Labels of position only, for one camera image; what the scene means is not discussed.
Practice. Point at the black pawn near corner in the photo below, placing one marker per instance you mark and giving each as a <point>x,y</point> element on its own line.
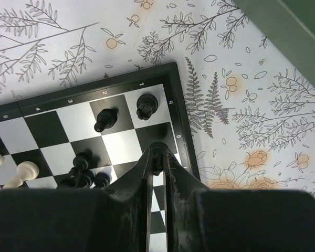
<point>105,119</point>

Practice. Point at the black and white chessboard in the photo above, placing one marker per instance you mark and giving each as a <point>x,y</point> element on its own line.
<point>51,130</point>

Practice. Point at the black king chess piece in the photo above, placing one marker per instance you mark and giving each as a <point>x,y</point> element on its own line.
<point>83,179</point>

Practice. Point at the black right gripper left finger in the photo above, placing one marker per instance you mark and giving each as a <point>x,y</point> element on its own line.
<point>115,218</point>

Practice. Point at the black pawn chess piece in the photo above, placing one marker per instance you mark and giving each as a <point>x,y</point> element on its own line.
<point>102,180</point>

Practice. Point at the black bishop chess piece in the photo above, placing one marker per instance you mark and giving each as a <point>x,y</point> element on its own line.
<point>82,161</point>

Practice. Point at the black knight chess piece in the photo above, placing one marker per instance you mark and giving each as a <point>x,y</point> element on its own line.
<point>159,153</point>

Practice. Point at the black rook chess piece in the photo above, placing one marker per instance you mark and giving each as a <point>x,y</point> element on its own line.
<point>147,104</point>

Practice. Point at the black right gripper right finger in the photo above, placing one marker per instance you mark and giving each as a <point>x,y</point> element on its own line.
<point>201,219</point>

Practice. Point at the white pawn chess piece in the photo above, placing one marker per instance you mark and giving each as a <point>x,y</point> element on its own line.
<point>26,171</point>

